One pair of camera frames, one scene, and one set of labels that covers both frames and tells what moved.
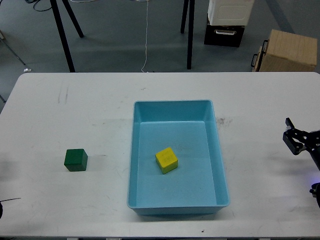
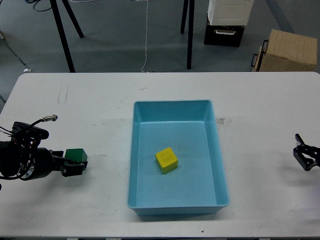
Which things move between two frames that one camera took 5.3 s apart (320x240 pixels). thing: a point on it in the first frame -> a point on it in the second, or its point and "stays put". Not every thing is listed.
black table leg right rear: [184, 16] stays put
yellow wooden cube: [166, 160] stays put
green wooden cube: [76, 160] stays put
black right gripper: [296, 140] -> [305, 154]
